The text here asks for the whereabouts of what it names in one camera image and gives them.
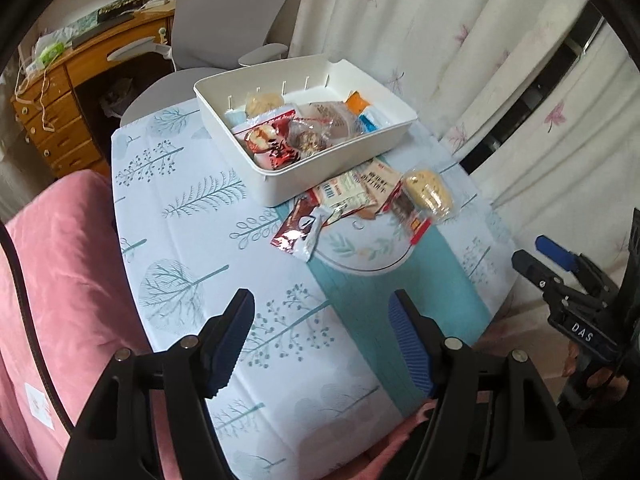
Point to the white plastic tray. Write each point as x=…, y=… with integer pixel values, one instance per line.
x=320, y=175

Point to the beige snack packet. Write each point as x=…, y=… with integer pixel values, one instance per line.
x=380, y=175

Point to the clear rice cake packet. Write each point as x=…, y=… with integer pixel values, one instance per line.
x=335, y=115

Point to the dark red edged packet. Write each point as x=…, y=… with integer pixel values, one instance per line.
x=405, y=210

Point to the blue white snack packet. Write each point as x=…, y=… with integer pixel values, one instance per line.
x=372, y=121

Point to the round bread packet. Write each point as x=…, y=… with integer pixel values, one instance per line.
x=262, y=102

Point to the wooden desk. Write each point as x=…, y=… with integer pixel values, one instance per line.
x=70, y=130

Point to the red round print packet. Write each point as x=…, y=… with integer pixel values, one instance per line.
x=272, y=152

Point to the white blanket label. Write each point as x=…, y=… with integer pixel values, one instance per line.
x=39, y=405

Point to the dark green banner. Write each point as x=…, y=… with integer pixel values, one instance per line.
x=125, y=7

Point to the red white snack packet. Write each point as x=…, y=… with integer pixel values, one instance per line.
x=295, y=232

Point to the grey crumpled bag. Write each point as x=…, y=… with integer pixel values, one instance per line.
x=117, y=97

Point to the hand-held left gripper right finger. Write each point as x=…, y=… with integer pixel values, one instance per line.
x=410, y=345

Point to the person's right hand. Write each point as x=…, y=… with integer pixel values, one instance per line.
x=612, y=384

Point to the yellow crispy noodle packet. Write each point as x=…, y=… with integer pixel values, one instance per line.
x=427, y=190

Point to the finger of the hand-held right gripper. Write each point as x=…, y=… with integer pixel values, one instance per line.
x=555, y=250
x=537, y=272

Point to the white plastic bag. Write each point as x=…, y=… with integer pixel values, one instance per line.
x=57, y=37

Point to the orange snack packet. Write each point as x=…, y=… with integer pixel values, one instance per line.
x=359, y=102

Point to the tree print tablecloth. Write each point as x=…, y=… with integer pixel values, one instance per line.
x=200, y=240

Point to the dark desk pad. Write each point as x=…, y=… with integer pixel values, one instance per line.
x=100, y=30

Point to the clear nut packet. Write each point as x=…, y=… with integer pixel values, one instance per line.
x=307, y=140

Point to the green tissue pack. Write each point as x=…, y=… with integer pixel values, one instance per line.
x=52, y=52

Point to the grey office chair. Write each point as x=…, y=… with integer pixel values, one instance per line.
x=220, y=10

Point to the white barcode snack packet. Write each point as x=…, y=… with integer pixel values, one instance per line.
x=340, y=191

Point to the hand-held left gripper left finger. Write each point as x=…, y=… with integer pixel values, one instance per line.
x=227, y=350

